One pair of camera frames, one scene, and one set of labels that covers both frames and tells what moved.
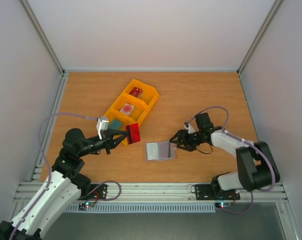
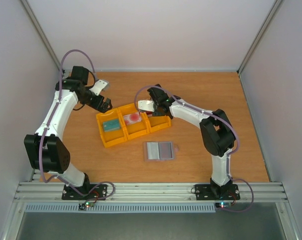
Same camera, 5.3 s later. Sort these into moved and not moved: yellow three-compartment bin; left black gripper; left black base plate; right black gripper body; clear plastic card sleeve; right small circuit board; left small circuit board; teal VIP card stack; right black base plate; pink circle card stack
Moved: left black gripper; yellow three-compartment bin; pink circle card stack; right black gripper body
Not moved: teal VIP card stack; left small circuit board; right black base plate; left black base plate; clear plastic card sleeve; right small circuit board
